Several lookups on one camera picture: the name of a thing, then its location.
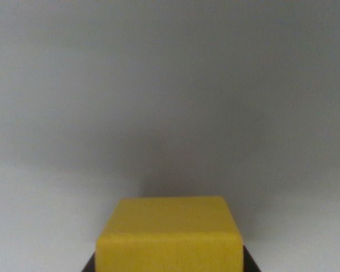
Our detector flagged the yellow cube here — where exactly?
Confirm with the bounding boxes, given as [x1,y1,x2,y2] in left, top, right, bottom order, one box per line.
[96,195,243,272]

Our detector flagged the grey plastic bin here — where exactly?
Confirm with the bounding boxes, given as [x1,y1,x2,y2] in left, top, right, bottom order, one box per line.
[0,0,340,272]

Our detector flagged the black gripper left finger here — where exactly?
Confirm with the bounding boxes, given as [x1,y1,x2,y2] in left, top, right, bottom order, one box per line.
[80,252,97,272]

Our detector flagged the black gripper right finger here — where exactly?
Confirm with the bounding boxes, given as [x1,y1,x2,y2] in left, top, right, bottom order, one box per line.
[241,244,263,272]

